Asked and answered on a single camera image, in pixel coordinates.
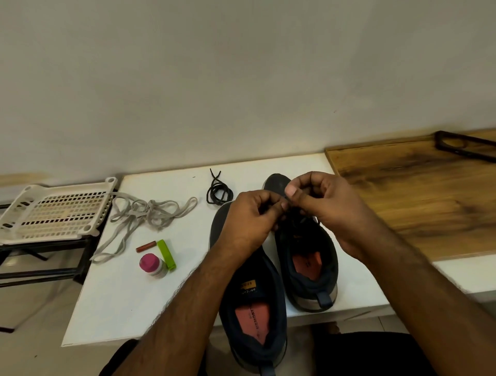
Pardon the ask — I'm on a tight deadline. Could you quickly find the person's right hand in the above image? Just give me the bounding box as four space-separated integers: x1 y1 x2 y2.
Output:
284 170 389 261

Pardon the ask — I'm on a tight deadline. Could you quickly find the person's left hand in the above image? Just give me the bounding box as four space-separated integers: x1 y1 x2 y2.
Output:
211 190 290 266

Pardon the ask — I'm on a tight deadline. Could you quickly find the black shoelace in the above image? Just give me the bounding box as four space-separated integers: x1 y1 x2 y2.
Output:
273 194 320 229
205 168 235 207

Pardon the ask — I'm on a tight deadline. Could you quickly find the dark sneaker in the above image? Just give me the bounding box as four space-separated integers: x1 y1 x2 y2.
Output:
208 200 290 376
262 172 340 313

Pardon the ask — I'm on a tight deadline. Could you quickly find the grey shoelaces bundle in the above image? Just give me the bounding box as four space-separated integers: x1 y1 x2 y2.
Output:
90 193 200 265

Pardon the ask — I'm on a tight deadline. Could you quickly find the person's right forearm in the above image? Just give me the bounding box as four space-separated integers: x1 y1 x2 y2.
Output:
360 225 496 376

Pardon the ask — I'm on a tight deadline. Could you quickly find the person's left forearm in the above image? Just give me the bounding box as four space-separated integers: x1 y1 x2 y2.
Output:
112 244 257 376

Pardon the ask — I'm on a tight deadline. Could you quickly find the wooden board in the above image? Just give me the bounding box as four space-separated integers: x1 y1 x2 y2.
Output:
324 127 496 263

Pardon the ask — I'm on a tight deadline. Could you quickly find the green marker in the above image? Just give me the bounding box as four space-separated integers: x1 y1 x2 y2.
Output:
156 239 178 273

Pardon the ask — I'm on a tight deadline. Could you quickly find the pink capped white bottle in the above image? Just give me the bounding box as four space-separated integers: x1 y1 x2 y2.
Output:
138 252 168 278

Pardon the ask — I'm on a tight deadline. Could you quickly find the white perforated plastic tray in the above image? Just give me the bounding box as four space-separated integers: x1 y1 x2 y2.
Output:
0 176 119 246

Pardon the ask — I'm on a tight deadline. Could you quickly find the black metal rack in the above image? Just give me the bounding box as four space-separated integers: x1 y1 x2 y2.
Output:
0 197 100 336

